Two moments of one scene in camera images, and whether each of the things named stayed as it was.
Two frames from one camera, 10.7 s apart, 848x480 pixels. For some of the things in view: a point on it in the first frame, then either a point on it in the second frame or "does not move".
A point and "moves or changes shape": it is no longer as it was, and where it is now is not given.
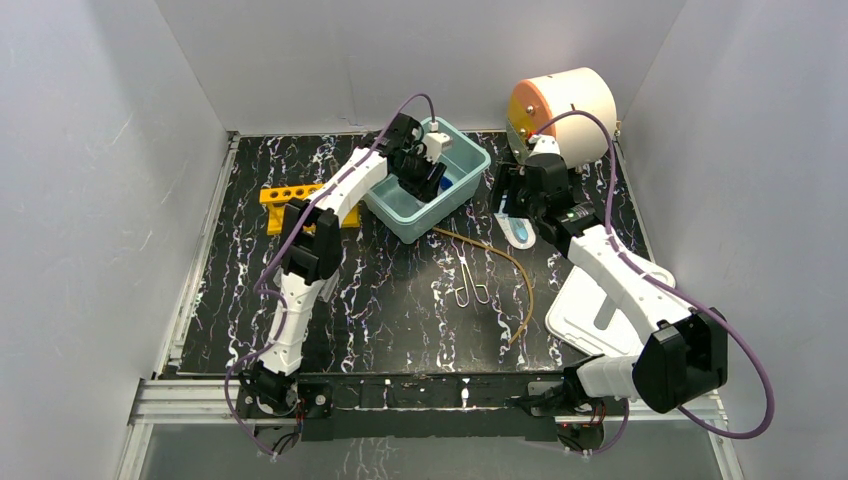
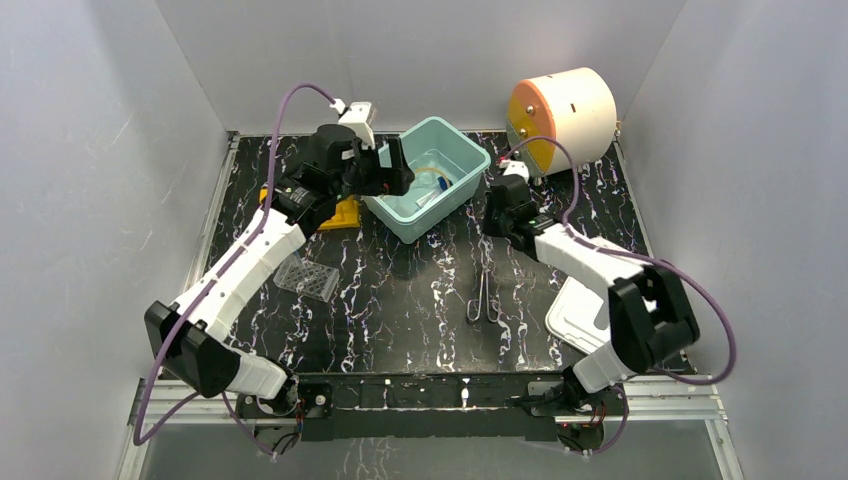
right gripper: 509,178 -> 487,226
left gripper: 423,176 -> 385,168
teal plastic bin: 410,218 does not move
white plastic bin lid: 590,312 does not move
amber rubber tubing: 508,258 moves or changes shape
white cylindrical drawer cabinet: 538,100 does not move
